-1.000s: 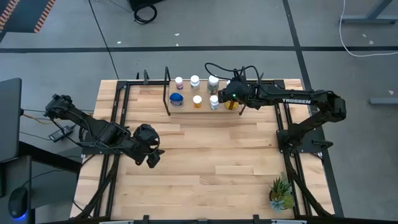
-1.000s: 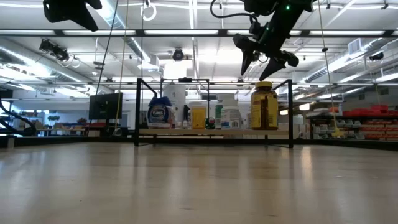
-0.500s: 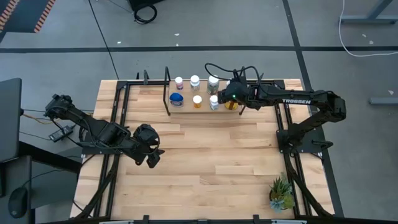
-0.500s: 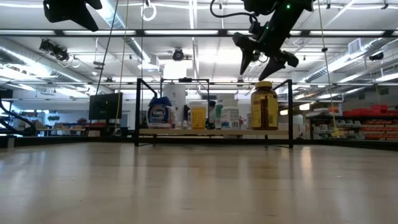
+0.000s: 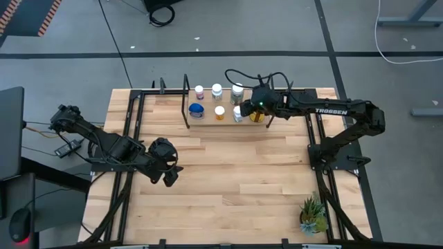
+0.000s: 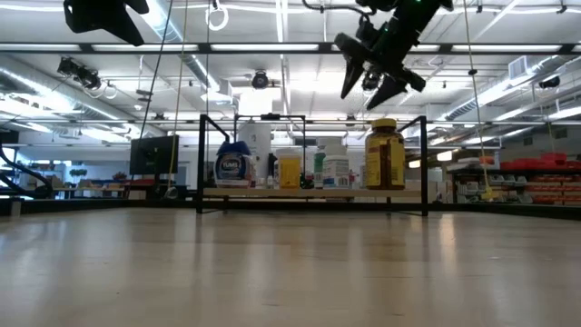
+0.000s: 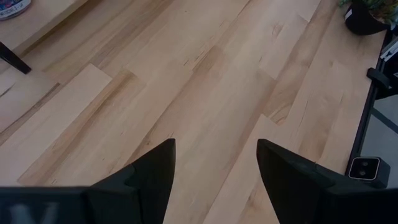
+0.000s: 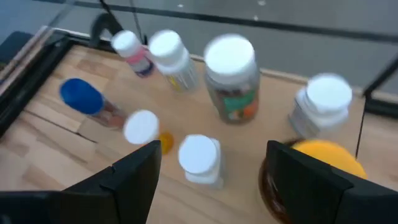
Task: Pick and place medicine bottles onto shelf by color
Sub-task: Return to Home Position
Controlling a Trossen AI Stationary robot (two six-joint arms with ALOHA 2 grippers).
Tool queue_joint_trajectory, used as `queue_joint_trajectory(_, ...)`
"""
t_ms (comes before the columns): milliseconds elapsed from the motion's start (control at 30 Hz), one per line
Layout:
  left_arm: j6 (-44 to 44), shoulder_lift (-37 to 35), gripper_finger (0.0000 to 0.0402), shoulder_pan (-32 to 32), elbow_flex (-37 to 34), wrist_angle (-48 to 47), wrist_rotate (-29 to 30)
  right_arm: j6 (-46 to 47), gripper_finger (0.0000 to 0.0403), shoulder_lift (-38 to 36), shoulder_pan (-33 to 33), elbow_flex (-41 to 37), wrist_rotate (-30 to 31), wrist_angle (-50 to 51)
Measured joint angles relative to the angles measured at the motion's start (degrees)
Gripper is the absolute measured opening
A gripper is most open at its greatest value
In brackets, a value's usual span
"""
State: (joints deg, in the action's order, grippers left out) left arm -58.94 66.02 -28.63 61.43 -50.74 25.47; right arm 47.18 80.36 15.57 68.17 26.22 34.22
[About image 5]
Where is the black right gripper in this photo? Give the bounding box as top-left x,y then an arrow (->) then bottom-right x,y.
239,85 -> 282,117

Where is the black side desk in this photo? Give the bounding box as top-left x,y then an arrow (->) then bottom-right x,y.
0,86 -> 91,249

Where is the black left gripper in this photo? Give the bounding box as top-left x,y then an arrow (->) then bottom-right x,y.
143,137 -> 185,188

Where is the potted succulent plant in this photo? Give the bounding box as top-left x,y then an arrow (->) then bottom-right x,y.
299,192 -> 329,237

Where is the blue lidded jar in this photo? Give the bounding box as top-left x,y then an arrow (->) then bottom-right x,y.
188,102 -> 205,120

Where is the white bottle with barcode label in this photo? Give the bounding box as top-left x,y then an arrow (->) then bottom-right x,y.
211,83 -> 224,102

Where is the black power adapter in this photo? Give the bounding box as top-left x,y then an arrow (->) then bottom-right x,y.
54,138 -> 82,159

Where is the white floor cable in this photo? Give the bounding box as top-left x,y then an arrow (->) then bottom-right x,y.
374,0 -> 443,65

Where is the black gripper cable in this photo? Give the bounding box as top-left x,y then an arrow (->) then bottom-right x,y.
224,68 -> 295,104

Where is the grey metal foot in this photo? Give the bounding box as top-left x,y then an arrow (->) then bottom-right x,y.
410,107 -> 443,118

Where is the black cable coil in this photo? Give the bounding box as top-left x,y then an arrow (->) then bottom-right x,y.
147,3 -> 177,28

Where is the black mat orange striped border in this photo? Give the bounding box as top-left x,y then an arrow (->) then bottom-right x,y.
0,0 -> 63,48

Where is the black computer mouse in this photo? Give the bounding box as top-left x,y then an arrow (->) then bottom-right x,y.
8,207 -> 33,243

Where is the wooden shelf black metal frame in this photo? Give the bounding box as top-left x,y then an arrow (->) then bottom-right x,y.
181,73 -> 276,129

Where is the grey metal table base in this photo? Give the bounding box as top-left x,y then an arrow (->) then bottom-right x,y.
377,0 -> 443,28

